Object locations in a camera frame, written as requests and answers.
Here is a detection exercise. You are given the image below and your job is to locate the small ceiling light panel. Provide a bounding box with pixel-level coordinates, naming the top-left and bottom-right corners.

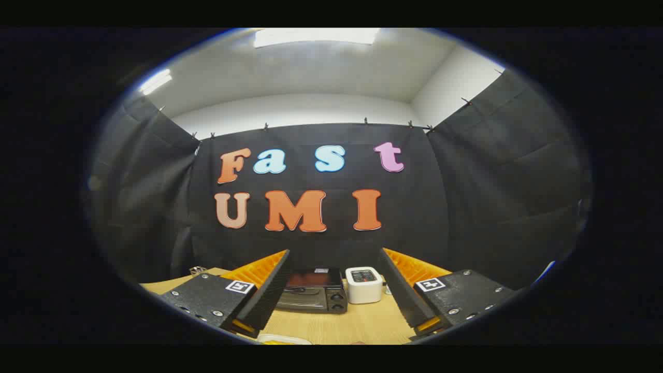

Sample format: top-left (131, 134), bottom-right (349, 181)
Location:
top-left (137, 69), bottom-right (173, 96)

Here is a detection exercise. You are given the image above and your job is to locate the black backdrop cloth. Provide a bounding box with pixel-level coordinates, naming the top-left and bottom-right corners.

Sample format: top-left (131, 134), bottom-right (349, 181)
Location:
top-left (85, 67), bottom-right (594, 291)

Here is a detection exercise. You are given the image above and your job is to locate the black toaster oven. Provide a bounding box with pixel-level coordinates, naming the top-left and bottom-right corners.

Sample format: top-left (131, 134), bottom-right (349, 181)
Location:
top-left (275, 268), bottom-right (349, 314)

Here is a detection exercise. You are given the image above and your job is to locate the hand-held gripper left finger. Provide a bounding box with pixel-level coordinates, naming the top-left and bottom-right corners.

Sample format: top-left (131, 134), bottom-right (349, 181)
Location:
top-left (160, 249), bottom-right (292, 340)

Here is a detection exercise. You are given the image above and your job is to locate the large ceiling light panel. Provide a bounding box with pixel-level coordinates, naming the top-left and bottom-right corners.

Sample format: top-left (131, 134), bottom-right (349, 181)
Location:
top-left (253, 28), bottom-right (381, 49)

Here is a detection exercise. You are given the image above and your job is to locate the white rectangular plate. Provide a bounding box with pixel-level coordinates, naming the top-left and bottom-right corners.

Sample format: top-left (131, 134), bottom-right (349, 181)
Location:
top-left (257, 334), bottom-right (312, 345)

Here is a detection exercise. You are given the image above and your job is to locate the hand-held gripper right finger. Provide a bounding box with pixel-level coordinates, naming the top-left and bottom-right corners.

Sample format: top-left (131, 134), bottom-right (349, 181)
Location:
top-left (377, 248), bottom-right (516, 340)

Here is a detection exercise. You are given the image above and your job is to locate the white bread toaster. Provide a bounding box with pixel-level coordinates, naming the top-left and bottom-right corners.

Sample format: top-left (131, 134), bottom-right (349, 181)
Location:
top-left (345, 267), bottom-right (384, 305)

